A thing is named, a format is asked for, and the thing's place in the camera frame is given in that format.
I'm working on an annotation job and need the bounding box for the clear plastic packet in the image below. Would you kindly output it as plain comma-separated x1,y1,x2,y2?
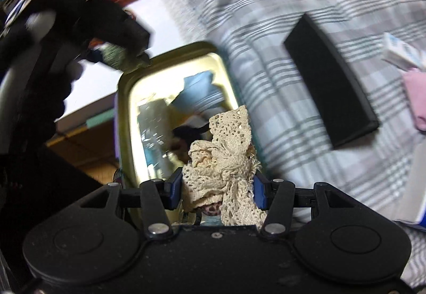
137,99,174,181

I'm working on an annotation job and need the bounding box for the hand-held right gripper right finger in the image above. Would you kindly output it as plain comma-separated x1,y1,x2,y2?
253,171,358,238

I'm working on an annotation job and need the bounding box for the blue and white tissue pack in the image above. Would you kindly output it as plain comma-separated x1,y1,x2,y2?
394,142,426,226

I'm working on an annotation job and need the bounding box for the cream lace cloth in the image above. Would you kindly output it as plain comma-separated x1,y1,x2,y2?
181,105,269,227

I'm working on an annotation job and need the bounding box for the green knitted ball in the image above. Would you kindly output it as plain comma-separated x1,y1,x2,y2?
100,43,151,75

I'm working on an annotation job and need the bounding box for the gold metal tin tray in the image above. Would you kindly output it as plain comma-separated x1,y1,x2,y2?
114,41,267,225

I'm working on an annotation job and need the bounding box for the pink folded cloth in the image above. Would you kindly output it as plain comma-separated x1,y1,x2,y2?
401,68,426,132

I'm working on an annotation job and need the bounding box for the small white box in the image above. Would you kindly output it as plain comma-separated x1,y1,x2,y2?
381,32,426,71

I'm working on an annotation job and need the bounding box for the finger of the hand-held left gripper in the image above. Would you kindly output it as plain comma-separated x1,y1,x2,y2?
100,4,152,55

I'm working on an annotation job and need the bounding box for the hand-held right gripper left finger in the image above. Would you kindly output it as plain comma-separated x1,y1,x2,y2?
80,169,183,238

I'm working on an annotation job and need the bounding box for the teal foam strip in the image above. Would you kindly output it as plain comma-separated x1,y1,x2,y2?
86,111,117,128

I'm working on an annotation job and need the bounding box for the pink spotted hair tie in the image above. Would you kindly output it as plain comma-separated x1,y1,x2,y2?
202,202,222,216

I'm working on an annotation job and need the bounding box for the grey plaid bed sheet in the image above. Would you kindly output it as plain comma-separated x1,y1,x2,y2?
169,0,426,288

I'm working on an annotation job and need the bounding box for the black triangular box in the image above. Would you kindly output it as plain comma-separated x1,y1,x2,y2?
284,13,380,149

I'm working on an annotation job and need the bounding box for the light blue soft pouch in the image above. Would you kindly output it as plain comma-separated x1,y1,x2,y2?
170,70,227,116

